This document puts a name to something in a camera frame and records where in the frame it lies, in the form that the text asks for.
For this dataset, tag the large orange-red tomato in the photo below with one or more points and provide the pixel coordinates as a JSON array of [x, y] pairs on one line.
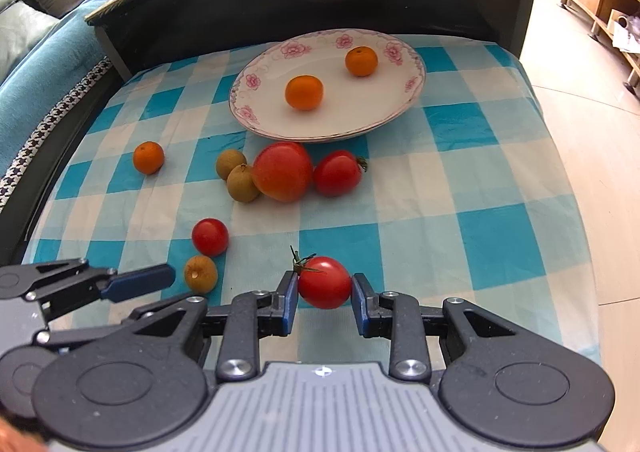
[[282, 172]]

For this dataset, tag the medium red tomato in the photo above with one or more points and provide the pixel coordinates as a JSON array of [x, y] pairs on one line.
[[338, 173]]

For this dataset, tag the red tomato with stem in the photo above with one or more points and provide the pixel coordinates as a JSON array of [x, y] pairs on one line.
[[325, 283]]

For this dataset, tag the small red cherry tomato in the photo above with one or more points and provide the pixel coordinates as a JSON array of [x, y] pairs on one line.
[[210, 236]]

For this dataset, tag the orange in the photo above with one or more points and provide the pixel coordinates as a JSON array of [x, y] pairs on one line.
[[361, 61], [303, 92], [148, 158]]

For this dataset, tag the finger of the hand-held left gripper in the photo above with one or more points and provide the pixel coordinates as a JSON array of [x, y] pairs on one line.
[[75, 336], [140, 280]]

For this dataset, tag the sofa with teal cover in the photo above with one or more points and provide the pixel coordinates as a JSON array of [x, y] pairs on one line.
[[60, 62]]

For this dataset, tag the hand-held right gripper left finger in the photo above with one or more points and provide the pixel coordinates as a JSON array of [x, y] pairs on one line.
[[289, 303]]

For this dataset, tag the white plastic bag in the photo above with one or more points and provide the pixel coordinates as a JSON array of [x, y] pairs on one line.
[[624, 25]]

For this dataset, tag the brown longan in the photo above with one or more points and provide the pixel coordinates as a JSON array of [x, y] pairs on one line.
[[241, 184], [201, 274], [229, 162]]

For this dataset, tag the blue white checked tablecloth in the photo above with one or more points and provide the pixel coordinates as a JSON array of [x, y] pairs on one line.
[[450, 182]]

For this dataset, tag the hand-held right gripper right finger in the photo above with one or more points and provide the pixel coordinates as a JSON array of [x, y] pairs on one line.
[[359, 305]]

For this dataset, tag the white floral plate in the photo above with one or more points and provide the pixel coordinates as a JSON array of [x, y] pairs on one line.
[[340, 110]]

